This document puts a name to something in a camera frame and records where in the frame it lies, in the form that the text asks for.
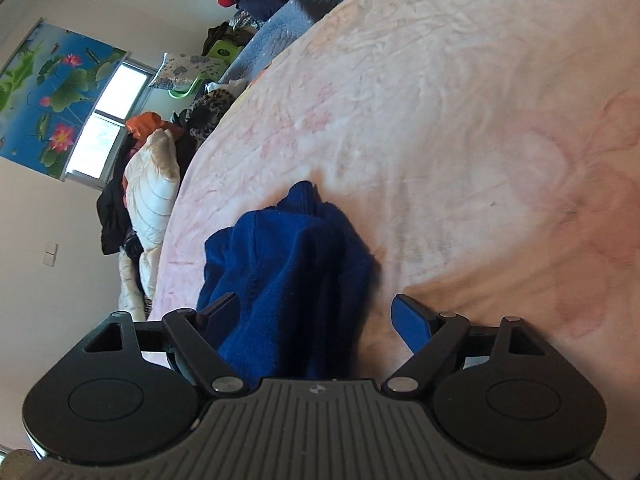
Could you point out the floral cushion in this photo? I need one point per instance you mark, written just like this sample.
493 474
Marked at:
175 69

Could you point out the leopard print garment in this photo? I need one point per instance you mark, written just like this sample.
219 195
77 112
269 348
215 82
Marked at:
205 113

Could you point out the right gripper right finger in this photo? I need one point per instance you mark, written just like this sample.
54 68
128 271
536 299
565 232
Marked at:
503 394

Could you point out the green plastic chair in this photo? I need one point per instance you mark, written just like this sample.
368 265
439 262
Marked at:
219 58

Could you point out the window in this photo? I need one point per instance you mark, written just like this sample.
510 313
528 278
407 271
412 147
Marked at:
93 157

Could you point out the light blue blanket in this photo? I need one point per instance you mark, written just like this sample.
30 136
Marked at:
277 34

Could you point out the blue knit sweater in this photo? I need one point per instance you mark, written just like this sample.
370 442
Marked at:
302 276

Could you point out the black jacket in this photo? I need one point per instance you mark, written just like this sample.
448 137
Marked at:
110 205

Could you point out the orange garment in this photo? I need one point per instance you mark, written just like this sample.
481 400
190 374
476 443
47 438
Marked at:
145 124

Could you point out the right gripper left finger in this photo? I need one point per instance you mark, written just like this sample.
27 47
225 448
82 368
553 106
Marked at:
128 390

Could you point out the white wall switch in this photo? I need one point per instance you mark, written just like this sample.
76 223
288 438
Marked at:
50 253

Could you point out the pink bed sheet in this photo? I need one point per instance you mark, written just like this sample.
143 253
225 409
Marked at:
486 151

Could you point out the white script-print quilt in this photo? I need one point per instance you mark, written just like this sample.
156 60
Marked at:
131 298

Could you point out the lotus print roller blind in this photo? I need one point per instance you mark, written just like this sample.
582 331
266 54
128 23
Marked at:
49 89

